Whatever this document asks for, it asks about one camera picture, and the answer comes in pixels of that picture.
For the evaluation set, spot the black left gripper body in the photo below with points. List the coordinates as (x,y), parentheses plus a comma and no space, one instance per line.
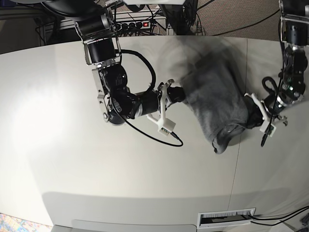
(255,118)

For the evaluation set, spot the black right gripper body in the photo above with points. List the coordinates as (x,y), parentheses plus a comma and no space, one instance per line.
(174,95)

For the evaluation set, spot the grey T-shirt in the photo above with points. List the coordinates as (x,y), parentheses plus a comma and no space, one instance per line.
(214,87)

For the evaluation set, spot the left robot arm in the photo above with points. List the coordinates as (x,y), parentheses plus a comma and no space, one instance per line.
(293,28)

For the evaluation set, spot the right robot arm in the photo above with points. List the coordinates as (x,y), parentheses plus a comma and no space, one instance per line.
(96,27)

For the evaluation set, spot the grey table leg column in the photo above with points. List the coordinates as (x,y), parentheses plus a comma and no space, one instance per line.
(170,13)

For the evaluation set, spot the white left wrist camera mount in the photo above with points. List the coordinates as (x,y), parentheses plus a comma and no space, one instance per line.
(269,125)

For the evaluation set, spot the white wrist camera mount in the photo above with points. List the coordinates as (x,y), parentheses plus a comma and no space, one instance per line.
(165,125)
(269,125)

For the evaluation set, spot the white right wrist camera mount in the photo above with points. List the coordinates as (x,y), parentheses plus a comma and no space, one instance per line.
(165,125)

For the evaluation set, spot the black power strip red switch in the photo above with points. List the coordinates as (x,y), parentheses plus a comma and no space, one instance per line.
(133,26)

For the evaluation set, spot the white cable grommet slot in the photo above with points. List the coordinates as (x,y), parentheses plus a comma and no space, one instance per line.
(224,218)

